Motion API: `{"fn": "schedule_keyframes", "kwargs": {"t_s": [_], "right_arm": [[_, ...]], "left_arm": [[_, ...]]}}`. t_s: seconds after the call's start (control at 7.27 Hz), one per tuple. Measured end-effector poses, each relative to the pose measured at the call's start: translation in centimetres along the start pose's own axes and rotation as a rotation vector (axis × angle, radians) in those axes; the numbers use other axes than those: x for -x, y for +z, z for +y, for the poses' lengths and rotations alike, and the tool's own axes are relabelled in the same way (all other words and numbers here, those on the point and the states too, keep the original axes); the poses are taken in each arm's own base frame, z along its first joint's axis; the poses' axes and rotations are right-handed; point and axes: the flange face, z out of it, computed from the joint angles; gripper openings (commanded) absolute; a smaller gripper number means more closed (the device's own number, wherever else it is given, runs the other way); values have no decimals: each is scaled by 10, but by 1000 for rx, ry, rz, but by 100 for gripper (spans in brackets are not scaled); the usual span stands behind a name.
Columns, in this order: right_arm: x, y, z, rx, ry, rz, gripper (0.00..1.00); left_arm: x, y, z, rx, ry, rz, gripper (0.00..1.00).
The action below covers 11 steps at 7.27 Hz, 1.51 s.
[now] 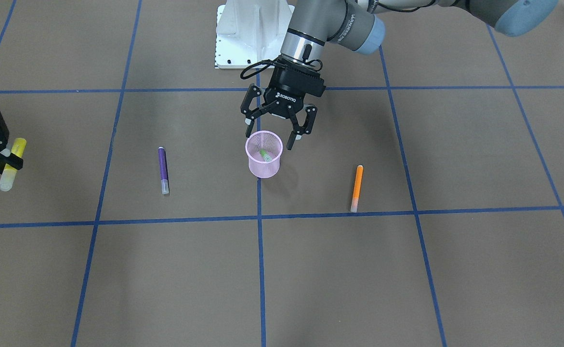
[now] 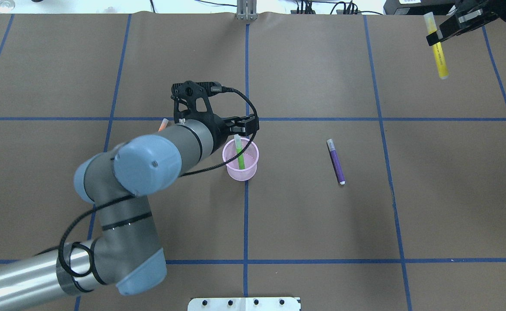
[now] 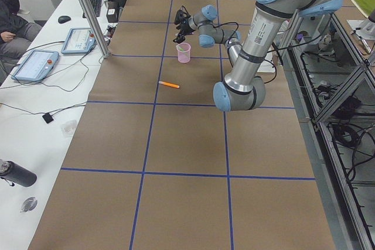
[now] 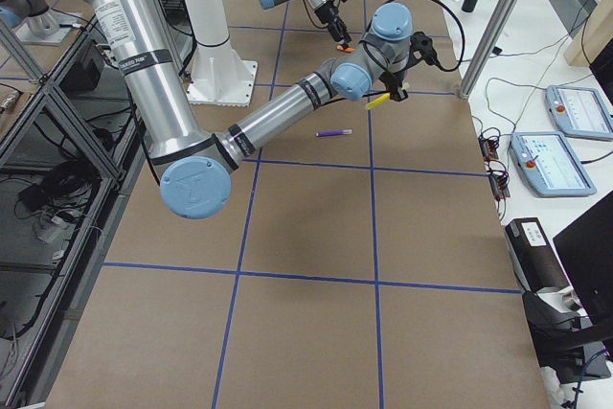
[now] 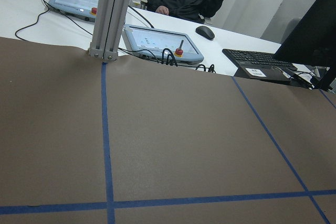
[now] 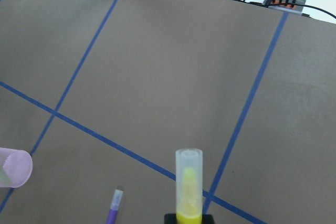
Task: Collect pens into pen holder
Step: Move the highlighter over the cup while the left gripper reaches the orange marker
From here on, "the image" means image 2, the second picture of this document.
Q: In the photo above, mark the yellow highlighter pen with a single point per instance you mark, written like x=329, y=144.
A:
x=439, y=56

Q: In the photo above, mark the pink mesh pen holder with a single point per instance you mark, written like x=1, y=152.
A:
x=245, y=166

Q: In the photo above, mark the white metal base plate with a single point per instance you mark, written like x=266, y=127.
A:
x=245, y=304

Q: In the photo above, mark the green highlighter pen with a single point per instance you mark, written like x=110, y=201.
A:
x=239, y=152

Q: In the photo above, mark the orange highlighter pen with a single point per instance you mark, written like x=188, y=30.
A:
x=163, y=125

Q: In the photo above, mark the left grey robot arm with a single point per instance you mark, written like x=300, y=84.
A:
x=117, y=243

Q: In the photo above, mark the brown paper table cover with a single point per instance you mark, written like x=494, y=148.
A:
x=419, y=225

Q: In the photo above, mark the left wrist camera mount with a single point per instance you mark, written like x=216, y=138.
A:
x=191, y=101

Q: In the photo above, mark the purple highlighter pen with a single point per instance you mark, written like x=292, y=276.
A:
x=338, y=171

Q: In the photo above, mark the black box with label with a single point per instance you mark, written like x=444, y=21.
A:
x=418, y=7

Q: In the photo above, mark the aluminium frame post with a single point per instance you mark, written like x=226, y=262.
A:
x=246, y=10

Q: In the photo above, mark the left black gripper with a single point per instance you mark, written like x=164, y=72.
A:
x=219, y=127

